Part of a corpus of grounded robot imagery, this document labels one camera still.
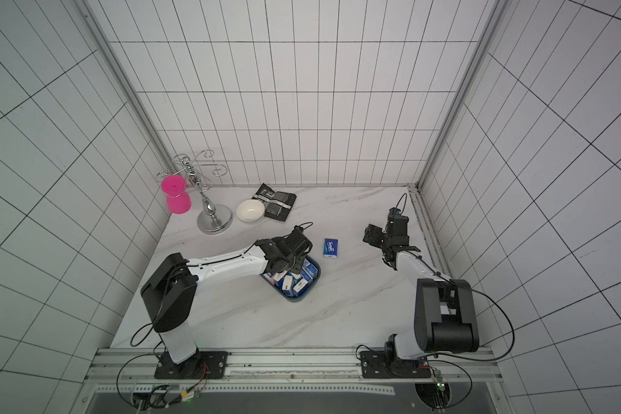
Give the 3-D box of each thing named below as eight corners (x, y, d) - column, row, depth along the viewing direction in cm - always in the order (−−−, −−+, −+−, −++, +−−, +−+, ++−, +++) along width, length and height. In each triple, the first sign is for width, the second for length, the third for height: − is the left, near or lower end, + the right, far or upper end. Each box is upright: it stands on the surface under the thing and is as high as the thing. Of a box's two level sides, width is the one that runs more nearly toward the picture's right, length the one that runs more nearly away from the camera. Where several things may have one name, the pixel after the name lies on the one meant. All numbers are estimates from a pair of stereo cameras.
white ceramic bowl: (236, 226, 107) (233, 220, 103) (241, 205, 114) (239, 199, 111) (263, 226, 107) (261, 220, 103) (266, 205, 114) (265, 199, 111)
